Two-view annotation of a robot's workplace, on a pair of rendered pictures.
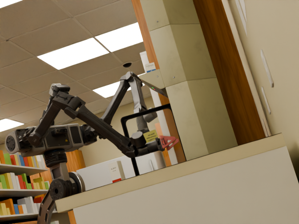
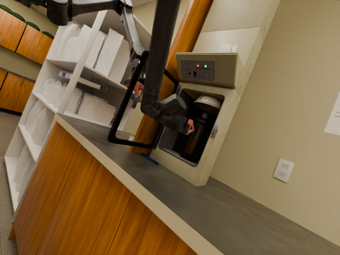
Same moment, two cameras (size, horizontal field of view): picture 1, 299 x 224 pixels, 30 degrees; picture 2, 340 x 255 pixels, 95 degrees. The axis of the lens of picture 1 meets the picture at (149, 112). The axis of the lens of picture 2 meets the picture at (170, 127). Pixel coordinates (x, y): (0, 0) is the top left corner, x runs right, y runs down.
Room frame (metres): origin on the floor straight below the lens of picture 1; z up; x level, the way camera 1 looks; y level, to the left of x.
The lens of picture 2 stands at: (2.51, 0.59, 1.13)
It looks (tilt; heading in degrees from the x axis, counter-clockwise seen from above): 1 degrees up; 299
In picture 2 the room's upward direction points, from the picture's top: 22 degrees clockwise
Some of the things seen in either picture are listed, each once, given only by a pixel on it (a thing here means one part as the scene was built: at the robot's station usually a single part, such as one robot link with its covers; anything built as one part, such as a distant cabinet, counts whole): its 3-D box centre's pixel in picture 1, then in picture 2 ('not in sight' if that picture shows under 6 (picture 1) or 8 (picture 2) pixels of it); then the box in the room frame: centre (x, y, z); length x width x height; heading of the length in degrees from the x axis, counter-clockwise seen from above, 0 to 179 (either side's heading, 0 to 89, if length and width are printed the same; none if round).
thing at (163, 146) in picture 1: (167, 141); (186, 126); (2.79, -0.05, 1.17); 0.09 x 0.07 x 0.07; 81
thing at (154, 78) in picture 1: (157, 87); (203, 69); (2.83, -0.08, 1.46); 0.32 x 0.11 x 0.10; 171
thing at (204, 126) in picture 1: (198, 101); (207, 108); (2.81, -0.26, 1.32); 0.32 x 0.25 x 0.77; 171
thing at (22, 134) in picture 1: (26, 137); not in sight; (3.10, 0.71, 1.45); 0.09 x 0.08 x 0.12; 139
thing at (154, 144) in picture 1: (155, 146); (171, 120); (2.84, 0.02, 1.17); 0.10 x 0.07 x 0.07; 171
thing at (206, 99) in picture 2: not in sight; (210, 103); (2.79, -0.23, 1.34); 0.18 x 0.18 x 0.05
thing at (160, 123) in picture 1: (156, 145); (149, 107); (2.98, 0.01, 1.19); 0.30 x 0.01 x 0.40; 88
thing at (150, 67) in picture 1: (150, 70); (224, 53); (2.76, -0.06, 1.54); 0.05 x 0.05 x 0.06; 5
